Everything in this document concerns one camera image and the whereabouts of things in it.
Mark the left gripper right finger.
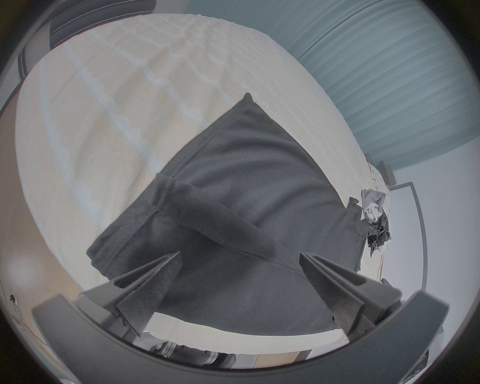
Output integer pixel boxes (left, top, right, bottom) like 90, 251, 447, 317
299, 253, 405, 345

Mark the blue-green curtain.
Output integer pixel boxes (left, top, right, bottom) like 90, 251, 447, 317
296, 0, 480, 171
187, 0, 376, 61

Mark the white printed pillow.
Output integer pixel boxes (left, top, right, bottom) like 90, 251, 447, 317
365, 159, 391, 196

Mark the bed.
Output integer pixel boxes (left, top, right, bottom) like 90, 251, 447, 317
14, 13, 428, 361

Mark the black chest of drawers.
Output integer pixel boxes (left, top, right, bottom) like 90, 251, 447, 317
17, 0, 158, 81

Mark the grey bedside table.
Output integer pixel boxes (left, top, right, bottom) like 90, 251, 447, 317
379, 160, 397, 185

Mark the black T-shirt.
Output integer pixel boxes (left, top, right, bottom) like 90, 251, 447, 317
86, 92, 370, 340

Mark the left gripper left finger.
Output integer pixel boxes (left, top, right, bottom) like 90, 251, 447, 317
77, 252, 183, 337

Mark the pile of clothes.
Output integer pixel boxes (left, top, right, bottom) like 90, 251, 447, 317
360, 188, 392, 257

